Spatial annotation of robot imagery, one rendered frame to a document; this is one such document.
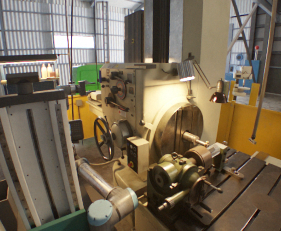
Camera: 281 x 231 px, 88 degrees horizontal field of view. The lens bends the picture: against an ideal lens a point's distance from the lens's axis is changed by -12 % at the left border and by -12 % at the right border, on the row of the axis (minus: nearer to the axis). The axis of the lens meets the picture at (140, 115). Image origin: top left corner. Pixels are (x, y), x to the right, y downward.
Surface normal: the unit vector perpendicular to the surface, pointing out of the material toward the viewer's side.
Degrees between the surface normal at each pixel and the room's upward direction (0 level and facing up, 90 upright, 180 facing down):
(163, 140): 90
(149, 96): 90
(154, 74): 90
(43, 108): 90
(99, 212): 5
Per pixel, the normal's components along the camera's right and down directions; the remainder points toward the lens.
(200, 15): -0.81, 0.18
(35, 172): 0.57, 0.25
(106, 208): -0.06, -0.93
